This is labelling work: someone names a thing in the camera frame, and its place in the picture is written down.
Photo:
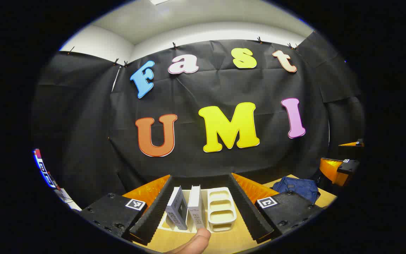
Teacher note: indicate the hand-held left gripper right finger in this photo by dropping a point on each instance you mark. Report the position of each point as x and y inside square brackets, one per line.
[248, 211]

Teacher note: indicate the blue schoolbag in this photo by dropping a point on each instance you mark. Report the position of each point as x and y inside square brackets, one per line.
[296, 188]

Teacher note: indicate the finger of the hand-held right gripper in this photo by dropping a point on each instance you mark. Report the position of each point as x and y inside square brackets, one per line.
[360, 143]
[349, 166]

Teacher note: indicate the white bookshelf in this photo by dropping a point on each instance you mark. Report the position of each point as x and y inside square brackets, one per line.
[220, 211]

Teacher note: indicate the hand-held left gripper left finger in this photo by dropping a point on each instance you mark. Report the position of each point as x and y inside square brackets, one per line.
[155, 211]

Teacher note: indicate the ceiling light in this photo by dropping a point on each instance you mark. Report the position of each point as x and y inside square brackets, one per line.
[159, 1]

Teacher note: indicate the grey-blue cover book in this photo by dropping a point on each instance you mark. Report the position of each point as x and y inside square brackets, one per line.
[177, 210]

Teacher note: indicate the white cover book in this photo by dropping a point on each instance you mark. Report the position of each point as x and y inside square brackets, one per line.
[196, 208]

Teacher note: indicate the black backdrop cloth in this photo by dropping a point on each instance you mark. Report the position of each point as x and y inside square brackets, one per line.
[224, 88]

